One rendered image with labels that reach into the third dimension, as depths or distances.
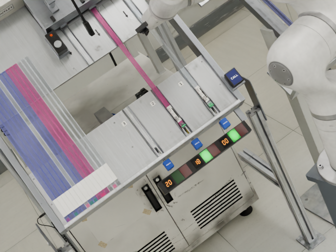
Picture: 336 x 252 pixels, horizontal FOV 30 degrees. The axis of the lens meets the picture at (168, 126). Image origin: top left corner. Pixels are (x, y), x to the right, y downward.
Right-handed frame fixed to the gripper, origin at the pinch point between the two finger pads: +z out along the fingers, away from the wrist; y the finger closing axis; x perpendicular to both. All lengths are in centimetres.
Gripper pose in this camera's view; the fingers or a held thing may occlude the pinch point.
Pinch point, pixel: (156, 22)
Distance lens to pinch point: 194.1
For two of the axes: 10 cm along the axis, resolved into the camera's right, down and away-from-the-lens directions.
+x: 5.8, 8.1, -0.1
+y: -8.0, 5.7, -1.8
